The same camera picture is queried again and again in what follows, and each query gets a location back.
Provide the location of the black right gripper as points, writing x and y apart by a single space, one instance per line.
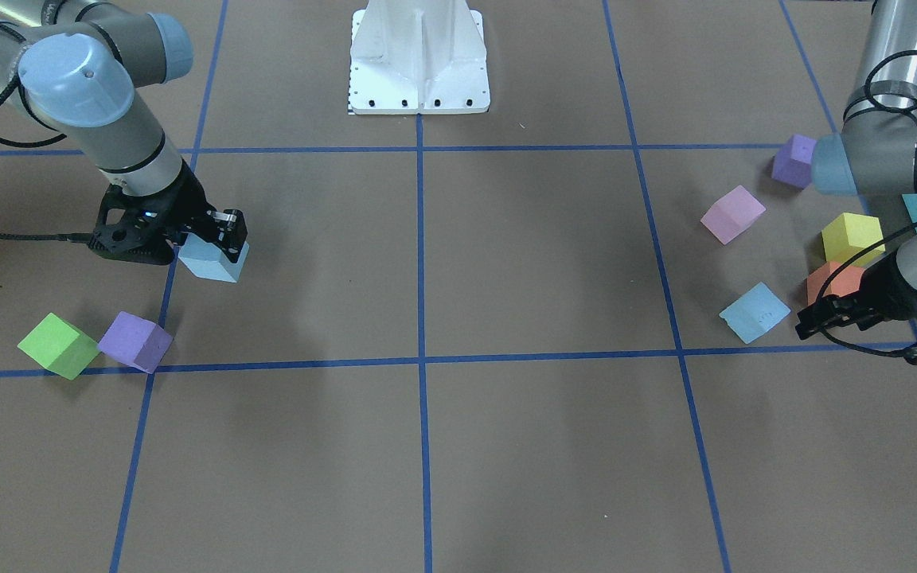
186 204

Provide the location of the lilac foam block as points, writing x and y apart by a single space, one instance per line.
732 214

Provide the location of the purple foam block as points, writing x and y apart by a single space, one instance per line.
135 342
792 163

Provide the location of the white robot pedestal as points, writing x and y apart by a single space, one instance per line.
418 57

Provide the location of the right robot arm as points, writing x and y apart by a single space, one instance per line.
75 67

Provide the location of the orange foam block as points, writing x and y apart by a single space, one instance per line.
846 282

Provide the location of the green foam block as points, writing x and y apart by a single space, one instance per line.
59 347

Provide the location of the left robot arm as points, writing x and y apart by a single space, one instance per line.
875 154

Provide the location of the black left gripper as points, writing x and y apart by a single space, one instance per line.
882 293

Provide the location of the light blue block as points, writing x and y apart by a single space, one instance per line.
755 313
206 261

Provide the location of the yellow foam block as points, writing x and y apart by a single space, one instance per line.
848 234

